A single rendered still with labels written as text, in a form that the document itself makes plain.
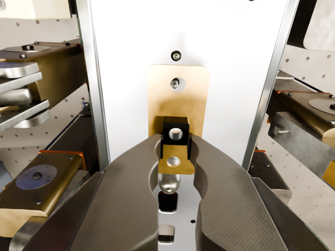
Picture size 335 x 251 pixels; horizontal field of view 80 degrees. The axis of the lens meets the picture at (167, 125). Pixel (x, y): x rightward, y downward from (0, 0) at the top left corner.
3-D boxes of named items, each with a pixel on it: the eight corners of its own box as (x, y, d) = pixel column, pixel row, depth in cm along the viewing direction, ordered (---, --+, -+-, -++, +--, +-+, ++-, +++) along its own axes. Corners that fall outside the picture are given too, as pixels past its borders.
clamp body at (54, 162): (119, 119, 60) (56, 241, 28) (83, 117, 60) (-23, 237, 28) (118, 98, 57) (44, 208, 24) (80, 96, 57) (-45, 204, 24)
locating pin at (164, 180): (179, 168, 32) (180, 201, 26) (159, 167, 32) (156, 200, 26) (180, 151, 30) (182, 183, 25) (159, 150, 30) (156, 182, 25)
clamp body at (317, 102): (274, 87, 55) (405, 178, 24) (231, 84, 55) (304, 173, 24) (282, 62, 51) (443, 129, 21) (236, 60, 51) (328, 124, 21)
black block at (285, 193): (247, 129, 61) (300, 211, 35) (214, 127, 61) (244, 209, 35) (251, 113, 58) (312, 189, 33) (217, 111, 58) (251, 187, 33)
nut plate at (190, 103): (196, 172, 16) (198, 183, 15) (148, 170, 16) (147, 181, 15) (210, 65, 12) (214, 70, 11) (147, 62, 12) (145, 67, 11)
